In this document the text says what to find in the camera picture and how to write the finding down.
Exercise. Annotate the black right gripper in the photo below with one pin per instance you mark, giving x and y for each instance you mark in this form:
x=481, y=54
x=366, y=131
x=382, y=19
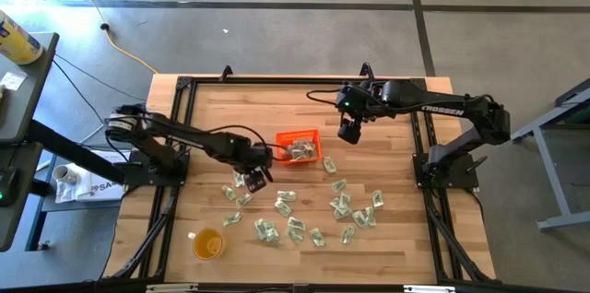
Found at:
x=357, y=99

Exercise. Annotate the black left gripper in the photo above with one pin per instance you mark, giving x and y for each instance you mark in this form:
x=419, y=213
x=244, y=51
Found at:
x=253, y=155

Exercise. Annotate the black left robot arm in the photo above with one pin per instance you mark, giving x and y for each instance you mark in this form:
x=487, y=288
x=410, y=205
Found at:
x=184, y=134

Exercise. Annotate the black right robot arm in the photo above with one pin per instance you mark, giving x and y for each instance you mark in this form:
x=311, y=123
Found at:
x=442, y=104

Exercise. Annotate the orange plastic basket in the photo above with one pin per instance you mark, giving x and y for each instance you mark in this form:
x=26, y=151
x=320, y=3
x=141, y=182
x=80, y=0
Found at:
x=318, y=136

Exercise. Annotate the white paper sheet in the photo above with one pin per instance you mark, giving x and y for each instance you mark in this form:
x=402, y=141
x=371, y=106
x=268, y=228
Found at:
x=113, y=156

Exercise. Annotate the clear printed plastic bag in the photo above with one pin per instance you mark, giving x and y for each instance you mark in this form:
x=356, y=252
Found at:
x=92, y=188

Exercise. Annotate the black diagonal beam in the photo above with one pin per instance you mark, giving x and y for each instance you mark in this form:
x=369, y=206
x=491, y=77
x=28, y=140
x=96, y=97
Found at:
x=69, y=150

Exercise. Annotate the white mug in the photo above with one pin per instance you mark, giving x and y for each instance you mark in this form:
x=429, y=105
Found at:
x=64, y=174

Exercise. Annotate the grey metal table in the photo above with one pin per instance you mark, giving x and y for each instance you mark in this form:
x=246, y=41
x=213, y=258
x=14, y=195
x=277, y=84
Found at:
x=550, y=168

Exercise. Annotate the dark grey cart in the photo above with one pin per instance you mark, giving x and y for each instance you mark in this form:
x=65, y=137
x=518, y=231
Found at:
x=23, y=108

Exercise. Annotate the black device with LED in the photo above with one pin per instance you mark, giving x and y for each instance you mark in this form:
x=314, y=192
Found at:
x=7, y=187

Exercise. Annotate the white paper note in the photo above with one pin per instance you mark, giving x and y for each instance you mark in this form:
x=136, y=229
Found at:
x=11, y=80

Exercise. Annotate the yellow wipes canister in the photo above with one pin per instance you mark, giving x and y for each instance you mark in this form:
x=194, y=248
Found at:
x=16, y=42

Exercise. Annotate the black aluminium table frame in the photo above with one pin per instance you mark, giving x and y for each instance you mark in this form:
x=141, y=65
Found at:
x=276, y=80

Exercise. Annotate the silver bracket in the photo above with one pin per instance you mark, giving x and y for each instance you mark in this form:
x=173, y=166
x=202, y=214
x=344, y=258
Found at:
x=428, y=289
x=171, y=288

